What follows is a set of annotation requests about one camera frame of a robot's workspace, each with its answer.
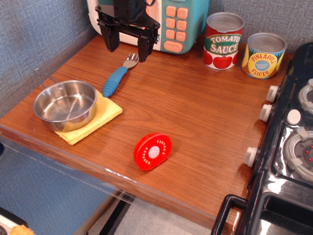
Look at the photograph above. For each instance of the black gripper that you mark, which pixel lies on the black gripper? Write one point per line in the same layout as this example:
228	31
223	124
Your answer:
129	17

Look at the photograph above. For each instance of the blue handled metal fork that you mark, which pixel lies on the blue handled metal fork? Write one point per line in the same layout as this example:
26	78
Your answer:
113	81

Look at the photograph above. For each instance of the teal toy microwave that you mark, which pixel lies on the teal toy microwave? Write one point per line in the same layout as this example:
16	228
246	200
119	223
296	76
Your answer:
181	23

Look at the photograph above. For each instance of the yellow folded cloth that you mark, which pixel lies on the yellow folded cloth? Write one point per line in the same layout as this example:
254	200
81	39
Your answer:
106	111

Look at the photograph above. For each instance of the stainless steel pot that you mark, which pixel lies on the stainless steel pot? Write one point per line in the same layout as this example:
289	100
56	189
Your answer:
65	106

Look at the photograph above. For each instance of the tomato sauce can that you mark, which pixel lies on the tomato sauce can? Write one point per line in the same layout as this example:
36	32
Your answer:
222	40

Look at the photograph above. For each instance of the red toy tomato half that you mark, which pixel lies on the red toy tomato half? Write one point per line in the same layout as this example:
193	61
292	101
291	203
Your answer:
152	150

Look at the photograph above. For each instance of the pineapple slices can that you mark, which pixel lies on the pineapple slices can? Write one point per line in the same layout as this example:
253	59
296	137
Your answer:
263	55

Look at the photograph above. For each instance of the orange fuzzy object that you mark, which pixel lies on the orange fuzzy object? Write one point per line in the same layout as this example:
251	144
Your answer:
21	230

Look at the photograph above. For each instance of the black toy stove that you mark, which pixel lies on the black toy stove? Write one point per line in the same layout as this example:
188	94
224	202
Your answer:
280	188

